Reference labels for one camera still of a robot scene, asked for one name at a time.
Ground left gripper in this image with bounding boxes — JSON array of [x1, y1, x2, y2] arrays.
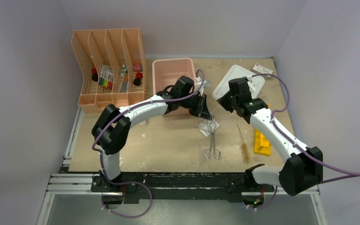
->
[[180, 93, 211, 120]]

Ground pink plastic bin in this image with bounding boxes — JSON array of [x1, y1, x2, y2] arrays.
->
[[152, 58, 197, 116]]

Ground metal crucible tongs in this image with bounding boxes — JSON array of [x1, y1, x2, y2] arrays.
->
[[203, 117, 221, 160]]

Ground yellow test tube rack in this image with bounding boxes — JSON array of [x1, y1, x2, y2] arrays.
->
[[253, 129, 271, 157]]

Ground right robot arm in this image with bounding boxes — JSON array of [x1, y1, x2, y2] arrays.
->
[[216, 77, 323, 196]]

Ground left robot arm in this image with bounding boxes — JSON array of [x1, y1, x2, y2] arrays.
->
[[91, 75, 212, 192]]

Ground clear plastic bag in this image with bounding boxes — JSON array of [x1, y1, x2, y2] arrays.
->
[[196, 120, 219, 137]]

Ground white plastic lid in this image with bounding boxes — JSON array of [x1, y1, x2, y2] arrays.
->
[[212, 65, 265, 100]]

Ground white slide box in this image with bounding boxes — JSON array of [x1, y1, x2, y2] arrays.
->
[[252, 63, 274, 80]]

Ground pink box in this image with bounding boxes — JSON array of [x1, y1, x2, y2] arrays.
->
[[133, 64, 143, 72]]

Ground green capped tube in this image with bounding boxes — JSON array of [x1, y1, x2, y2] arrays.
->
[[119, 65, 128, 93]]

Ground coloured marker pack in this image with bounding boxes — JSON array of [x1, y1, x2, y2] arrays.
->
[[99, 64, 113, 90]]

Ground peach desk organizer rack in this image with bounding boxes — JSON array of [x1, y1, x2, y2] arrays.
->
[[71, 28, 148, 114]]

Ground red black bottle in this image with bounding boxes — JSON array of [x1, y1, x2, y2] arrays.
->
[[92, 68, 99, 82]]

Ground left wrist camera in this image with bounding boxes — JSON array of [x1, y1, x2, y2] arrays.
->
[[194, 77, 211, 95]]

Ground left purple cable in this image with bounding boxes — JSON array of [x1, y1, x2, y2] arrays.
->
[[91, 68, 206, 187]]

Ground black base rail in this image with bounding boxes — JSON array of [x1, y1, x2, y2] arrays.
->
[[91, 169, 274, 204]]

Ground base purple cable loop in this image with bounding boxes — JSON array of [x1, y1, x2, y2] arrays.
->
[[100, 179, 155, 218]]

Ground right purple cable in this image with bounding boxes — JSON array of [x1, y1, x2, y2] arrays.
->
[[249, 73, 360, 185]]

